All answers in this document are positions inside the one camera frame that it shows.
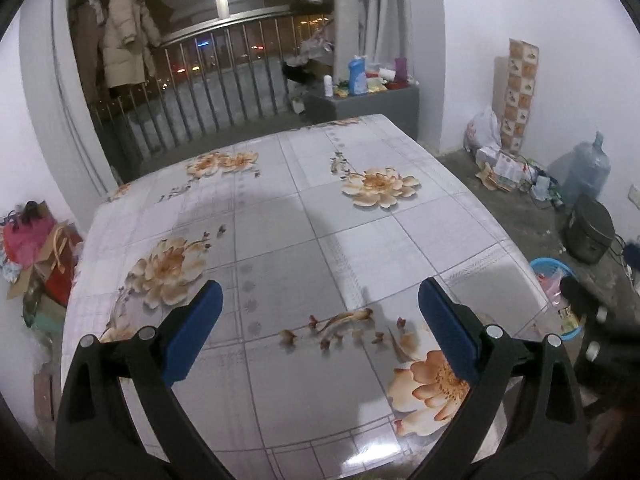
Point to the pile of bags and papers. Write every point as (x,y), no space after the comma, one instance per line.
(502,165)

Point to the grey cabinet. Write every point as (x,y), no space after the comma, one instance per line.
(370,102)

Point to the red pink bag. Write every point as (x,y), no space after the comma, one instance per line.
(27,235)

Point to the brown coat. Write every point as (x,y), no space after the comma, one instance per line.
(87,45)

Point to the green white carton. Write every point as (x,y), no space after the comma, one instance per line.
(299,102)

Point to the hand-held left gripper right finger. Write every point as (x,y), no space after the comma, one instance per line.
(447,330)

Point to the black bag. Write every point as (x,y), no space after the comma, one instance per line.
(297,72)

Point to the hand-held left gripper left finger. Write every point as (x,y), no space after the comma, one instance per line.
(197,335)

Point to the white roll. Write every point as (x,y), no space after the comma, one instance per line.
(387,75)

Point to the beige padded coat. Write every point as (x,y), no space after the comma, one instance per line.
(125,35)

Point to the blue water jug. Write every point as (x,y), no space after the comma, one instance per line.
(587,175)

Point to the dark rice cooker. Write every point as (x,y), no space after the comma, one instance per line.
(590,230)

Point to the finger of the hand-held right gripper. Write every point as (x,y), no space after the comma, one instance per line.
(575,295)
(610,370)

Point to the floral pattern table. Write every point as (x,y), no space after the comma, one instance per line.
(300,240)

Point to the blue plastic wastebasket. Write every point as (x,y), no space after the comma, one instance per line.
(542,263)

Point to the purple cup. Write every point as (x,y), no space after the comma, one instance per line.
(401,67)

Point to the metal balcony railing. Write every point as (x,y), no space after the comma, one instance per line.
(225,26)

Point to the white plastic bag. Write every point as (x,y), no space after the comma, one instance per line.
(482,130)

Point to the small white bottle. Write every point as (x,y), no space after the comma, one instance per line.
(328,86)

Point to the blue detergent bottle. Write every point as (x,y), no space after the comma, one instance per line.
(358,77)

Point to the tall patterned box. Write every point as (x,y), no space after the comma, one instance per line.
(520,95)

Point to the grey curtain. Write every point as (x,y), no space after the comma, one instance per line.
(382,10)

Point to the crumpled translucent plastic bag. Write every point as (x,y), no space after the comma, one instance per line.
(317,42)

